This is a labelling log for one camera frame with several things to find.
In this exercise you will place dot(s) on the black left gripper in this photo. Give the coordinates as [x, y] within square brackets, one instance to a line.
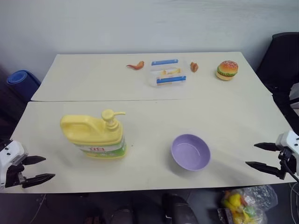
[12, 175]

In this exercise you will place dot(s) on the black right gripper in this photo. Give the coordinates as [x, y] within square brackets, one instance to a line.
[286, 158]

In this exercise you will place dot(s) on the yellow pump detergent bottle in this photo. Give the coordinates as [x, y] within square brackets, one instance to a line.
[98, 137]

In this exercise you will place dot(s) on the purple bowl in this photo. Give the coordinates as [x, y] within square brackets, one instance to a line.
[190, 152]

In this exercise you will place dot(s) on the plastic bag of toy food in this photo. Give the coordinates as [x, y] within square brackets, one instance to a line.
[245, 207]

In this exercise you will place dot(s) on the black office chair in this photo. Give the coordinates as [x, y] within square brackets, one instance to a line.
[280, 77]

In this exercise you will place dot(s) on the blue rolled foam mat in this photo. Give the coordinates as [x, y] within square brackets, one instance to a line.
[21, 82]

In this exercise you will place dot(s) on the toy hamburger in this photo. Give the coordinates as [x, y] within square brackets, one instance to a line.
[226, 71]

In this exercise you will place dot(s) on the brown toy chicken nugget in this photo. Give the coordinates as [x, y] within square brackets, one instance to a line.
[194, 66]

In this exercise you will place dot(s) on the yellow toy food piece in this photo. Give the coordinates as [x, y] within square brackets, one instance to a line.
[171, 72]

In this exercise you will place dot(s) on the clear box with blue latches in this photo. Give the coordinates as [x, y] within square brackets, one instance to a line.
[167, 74]

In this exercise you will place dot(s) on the orange toy chicken wing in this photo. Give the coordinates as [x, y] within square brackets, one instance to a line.
[137, 66]

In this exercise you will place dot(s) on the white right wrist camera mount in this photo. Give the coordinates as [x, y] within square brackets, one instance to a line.
[288, 140]

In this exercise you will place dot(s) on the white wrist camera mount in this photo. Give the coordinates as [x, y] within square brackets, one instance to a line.
[288, 140]
[10, 151]

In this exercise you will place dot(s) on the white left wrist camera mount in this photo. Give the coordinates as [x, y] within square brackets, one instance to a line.
[10, 151]

